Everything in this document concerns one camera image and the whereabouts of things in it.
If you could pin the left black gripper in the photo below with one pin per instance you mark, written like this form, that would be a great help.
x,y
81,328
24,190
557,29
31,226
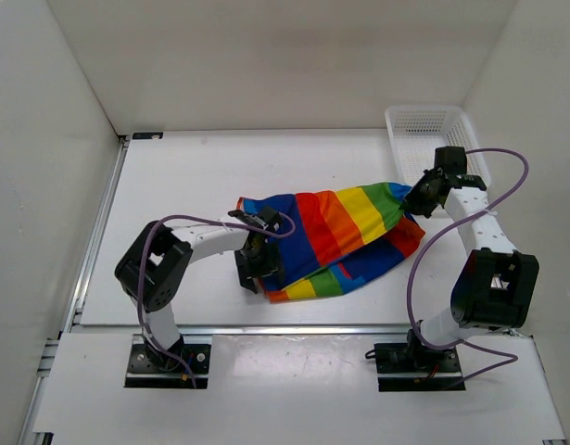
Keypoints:
x,y
272,265

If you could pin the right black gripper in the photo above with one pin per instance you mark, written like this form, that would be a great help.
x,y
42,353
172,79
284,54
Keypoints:
x,y
411,203

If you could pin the rainbow striped shorts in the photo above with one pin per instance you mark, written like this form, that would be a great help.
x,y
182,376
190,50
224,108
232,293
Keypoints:
x,y
343,240

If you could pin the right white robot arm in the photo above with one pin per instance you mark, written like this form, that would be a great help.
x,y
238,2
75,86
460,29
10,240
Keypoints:
x,y
496,285

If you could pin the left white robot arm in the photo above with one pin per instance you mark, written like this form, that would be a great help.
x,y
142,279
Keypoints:
x,y
152,269

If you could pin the white plastic basket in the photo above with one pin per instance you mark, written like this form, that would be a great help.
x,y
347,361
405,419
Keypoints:
x,y
416,131

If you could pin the black corner label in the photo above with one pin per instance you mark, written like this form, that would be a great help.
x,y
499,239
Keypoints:
x,y
147,135

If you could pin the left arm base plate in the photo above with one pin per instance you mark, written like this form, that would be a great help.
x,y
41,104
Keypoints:
x,y
147,369

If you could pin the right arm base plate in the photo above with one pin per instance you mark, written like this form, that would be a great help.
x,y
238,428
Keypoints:
x,y
409,366

